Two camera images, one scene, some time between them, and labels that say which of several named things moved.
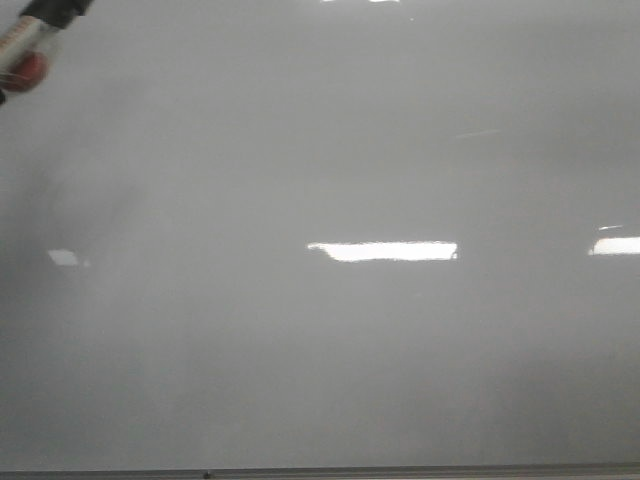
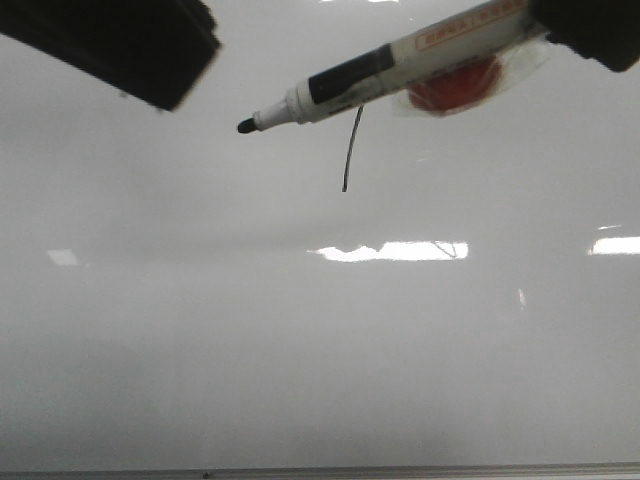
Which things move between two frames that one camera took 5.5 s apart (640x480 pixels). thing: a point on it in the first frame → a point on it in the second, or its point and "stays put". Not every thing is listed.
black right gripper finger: (59, 13) → (607, 31)
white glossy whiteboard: (304, 233) stays put
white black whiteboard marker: (26, 35) → (479, 31)
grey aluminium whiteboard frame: (603, 471) stays put
